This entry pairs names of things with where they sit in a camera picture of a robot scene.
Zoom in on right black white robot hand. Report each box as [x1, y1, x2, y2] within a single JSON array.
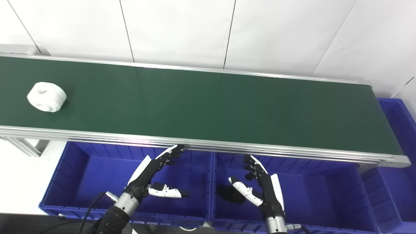
[[228, 154, 286, 219]]

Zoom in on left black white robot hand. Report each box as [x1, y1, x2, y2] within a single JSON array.
[[124, 145, 189, 202]]

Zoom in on white round plastic part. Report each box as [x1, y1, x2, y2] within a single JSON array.
[[27, 82, 67, 113]]

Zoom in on black part in bin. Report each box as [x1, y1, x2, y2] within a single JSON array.
[[216, 184, 246, 205]]

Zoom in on blue plastic bin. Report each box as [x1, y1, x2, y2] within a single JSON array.
[[39, 140, 214, 228], [360, 97, 416, 234], [211, 153, 380, 234]]

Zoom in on green conveyor belt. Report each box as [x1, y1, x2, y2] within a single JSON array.
[[0, 53, 411, 169], [0, 56, 404, 156]]

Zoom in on aluminium conveyor leg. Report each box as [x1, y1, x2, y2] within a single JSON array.
[[0, 136, 50, 157]]

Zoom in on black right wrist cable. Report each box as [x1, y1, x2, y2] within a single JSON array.
[[286, 224, 312, 234]]

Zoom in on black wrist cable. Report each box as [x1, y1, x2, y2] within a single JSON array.
[[78, 191, 119, 234], [286, 224, 312, 234]]

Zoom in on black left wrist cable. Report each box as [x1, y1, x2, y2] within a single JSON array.
[[78, 191, 119, 234]]

